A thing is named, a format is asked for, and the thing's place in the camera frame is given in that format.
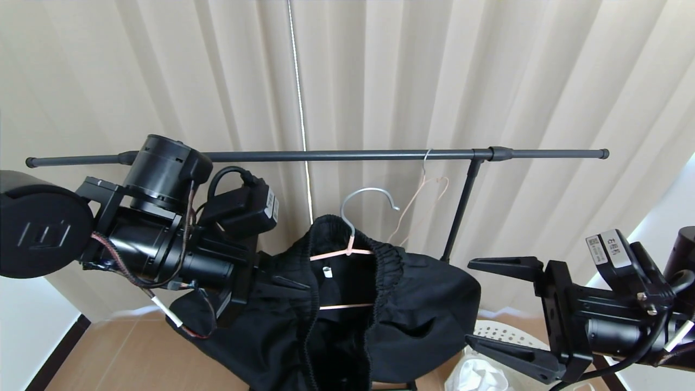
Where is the pink clothes hanger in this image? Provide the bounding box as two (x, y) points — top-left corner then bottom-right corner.
(309, 187), (401, 312)
(387, 149), (450, 246)

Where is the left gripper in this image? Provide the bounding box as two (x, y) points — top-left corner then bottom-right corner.
(179, 234), (313, 329)

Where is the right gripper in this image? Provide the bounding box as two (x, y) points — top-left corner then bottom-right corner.
(465, 257), (671, 385)

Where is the black garment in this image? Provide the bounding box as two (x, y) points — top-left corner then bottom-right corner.
(166, 215), (482, 391)

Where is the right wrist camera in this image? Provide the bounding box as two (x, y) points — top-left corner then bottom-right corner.
(585, 229), (677, 316)

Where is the white laundry basket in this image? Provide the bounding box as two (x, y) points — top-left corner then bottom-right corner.
(464, 320), (595, 391)

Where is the beige curtain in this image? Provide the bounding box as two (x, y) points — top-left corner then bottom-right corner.
(0, 0), (695, 326)

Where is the black clothes rack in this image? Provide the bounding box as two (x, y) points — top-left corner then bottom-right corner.
(24, 146), (610, 264)

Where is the white garment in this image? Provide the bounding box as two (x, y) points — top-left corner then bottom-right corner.
(445, 353), (516, 391)

